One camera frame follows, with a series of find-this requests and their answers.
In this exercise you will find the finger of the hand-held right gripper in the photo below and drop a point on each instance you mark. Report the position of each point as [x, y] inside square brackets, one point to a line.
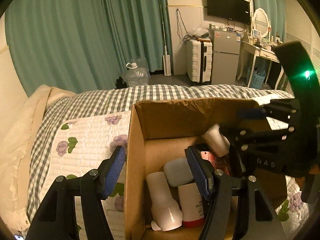
[250, 133]
[250, 112]

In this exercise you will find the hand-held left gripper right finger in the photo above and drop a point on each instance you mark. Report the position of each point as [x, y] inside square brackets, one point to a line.
[197, 175]

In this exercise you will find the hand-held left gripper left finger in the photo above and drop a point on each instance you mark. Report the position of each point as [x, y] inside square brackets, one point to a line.
[113, 172]

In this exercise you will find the white earbuds case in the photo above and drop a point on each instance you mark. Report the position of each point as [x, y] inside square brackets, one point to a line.
[177, 171]

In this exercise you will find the pink packet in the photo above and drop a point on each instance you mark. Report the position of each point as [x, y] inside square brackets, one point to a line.
[217, 161]

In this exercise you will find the white bottle with red cap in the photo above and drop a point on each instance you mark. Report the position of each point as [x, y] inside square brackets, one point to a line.
[190, 202]

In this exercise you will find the white cylindrical container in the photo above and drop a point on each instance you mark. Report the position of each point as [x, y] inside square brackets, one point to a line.
[216, 140]

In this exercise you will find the white flared plug device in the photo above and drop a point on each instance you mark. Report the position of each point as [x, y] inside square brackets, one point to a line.
[160, 197]

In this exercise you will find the brown cardboard box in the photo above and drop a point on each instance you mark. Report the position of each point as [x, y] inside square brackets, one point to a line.
[172, 120]

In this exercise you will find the blue plastic basket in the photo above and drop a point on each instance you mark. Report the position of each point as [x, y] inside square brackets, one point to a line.
[256, 80]

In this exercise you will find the grey two-door fridge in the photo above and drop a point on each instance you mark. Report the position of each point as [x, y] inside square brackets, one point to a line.
[225, 60]

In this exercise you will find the white dressing table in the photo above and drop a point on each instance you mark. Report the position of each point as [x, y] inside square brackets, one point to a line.
[250, 47]

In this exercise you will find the grey gingham bed sheet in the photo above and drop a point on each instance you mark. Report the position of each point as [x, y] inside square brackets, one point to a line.
[100, 100]

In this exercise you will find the white ribbed suitcase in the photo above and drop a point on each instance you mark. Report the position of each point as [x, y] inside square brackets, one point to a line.
[196, 60]

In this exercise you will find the white oval vanity mirror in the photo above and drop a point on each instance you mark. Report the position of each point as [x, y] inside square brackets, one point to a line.
[261, 21]

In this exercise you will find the clear plastic bag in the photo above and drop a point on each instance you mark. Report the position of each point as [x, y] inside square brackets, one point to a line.
[198, 32]

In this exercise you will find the white flat mop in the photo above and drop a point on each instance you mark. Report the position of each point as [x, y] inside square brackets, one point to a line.
[167, 65]

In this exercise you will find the clear plastic water jug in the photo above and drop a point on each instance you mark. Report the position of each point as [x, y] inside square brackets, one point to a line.
[136, 76]

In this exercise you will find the beige pillow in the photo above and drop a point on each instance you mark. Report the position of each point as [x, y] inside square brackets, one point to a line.
[17, 142]

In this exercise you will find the white louvered wardrobe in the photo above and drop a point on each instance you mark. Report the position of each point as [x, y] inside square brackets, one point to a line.
[297, 17]

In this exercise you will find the smartphone with lit screen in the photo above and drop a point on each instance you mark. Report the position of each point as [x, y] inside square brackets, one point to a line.
[19, 237]

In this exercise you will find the white headboard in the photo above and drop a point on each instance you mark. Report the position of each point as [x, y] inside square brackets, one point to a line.
[10, 80]

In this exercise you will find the narrow green curtain panel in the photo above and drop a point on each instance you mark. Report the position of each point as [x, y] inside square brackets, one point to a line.
[140, 25]

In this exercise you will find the wide green curtain panel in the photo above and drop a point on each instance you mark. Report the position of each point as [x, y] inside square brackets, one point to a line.
[57, 35]

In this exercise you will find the black wall television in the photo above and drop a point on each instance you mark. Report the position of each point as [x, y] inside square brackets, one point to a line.
[227, 6]

